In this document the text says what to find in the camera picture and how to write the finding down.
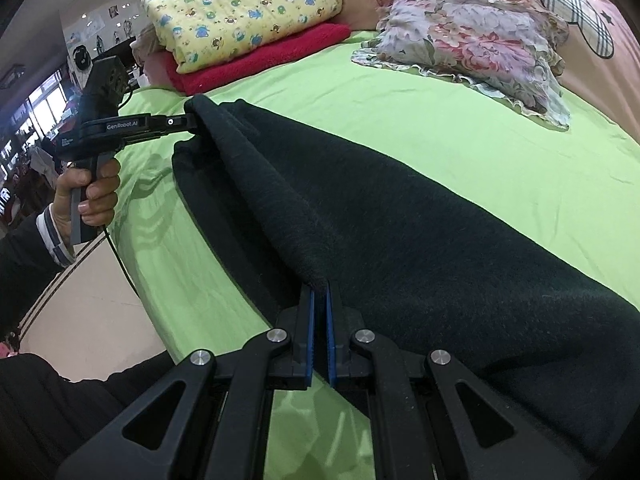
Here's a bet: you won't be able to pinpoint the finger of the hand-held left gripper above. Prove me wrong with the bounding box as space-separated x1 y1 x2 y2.
150 112 201 140

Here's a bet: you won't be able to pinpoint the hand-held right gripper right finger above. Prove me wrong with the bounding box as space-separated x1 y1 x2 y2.
326 280 596 480

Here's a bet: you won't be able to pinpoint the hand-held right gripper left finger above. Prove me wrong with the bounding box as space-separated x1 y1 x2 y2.
55 285 316 480

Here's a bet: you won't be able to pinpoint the black pants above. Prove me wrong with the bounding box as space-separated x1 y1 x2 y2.
171 94 640 476

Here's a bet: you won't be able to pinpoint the person's left hand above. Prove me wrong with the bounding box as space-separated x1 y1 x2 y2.
54 157 121 246

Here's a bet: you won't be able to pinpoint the red blanket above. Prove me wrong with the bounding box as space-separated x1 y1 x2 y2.
165 22 352 97

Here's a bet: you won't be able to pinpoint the yellow printed quilt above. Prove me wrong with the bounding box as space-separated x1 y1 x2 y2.
140 0 345 75

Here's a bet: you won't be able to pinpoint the person's dark clothed leg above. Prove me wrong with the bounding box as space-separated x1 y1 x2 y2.
0 351 201 480

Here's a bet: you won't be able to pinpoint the floral ruffled pillow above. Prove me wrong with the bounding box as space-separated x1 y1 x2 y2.
350 0 572 132

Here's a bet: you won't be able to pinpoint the pink headboard cushion plaid bows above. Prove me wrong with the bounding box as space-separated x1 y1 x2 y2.
320 0 640 147

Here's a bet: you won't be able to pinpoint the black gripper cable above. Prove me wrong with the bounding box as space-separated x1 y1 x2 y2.
102 225 149 311

